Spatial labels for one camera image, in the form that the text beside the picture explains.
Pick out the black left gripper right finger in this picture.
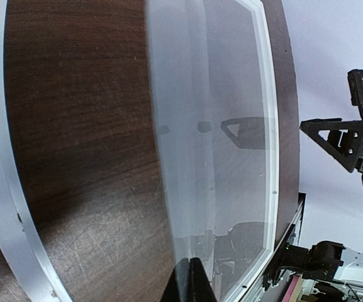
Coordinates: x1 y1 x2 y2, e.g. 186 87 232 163
188 257 216 302

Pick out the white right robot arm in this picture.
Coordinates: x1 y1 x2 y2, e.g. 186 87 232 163
300 118 363 287

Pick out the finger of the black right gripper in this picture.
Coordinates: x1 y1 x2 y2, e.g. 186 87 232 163
300 118 363 172

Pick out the white picture frame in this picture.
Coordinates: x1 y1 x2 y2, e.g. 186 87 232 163
0 1 279 301

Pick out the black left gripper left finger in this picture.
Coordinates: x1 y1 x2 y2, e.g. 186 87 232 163
161 258 189 302

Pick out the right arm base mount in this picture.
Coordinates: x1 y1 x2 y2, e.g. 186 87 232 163
262 241 345 289

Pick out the clear acrylic sheet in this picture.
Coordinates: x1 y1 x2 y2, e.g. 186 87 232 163
146 1 279 301

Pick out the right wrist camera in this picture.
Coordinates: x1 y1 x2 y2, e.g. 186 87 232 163
347 69 363 106

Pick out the aluminium front rail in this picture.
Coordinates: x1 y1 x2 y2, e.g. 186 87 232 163
239 192 306 302

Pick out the pink framed picture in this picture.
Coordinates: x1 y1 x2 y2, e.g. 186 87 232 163
282 275 303 302

